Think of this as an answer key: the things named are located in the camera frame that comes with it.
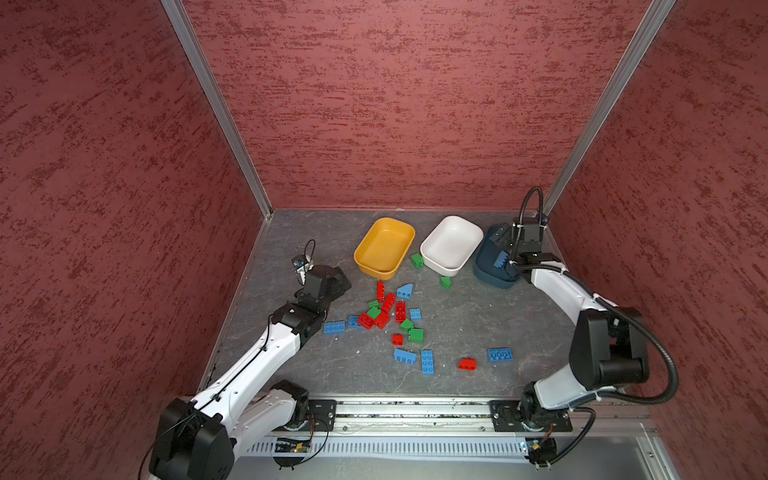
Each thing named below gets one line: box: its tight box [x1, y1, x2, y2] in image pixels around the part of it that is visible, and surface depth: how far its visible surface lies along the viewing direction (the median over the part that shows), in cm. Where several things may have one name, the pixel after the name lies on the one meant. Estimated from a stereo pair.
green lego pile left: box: [367, 300, 381, 319], surface depth 92 cm
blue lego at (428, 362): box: [422, 350, 435, 375], surface depth 83 cm
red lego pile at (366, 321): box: [358, 312, 375, 330], surface depth 89 cm
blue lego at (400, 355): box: [393, 348, 417, 365], surface depth 83 cm
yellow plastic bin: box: [354, 217, 416, 281], surface depth 109 cm
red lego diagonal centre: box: [382, 292, 396, 314], surface depth 94 cm
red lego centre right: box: [395, 301, 407, 324], surface depth 94 cm
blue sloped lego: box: [396, 283, 414, 299], surface depth 97 cm
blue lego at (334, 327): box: [323, 321, 346, 335], surface depth 89 cm
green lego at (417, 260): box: [411, 253, 425, 269], surface depth 105 cm
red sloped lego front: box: [458, 358, 477, 371], surface depth 83 cm
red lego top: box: [377, 281, 385, 303], surface depth 97 cm
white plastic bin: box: [420, 215, 484, 277], surface depth 112 cm
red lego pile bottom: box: [375, 310, 390, 330], surface depth 92 cm
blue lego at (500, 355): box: [487, 348, 514, 363], surface depth 85 cm
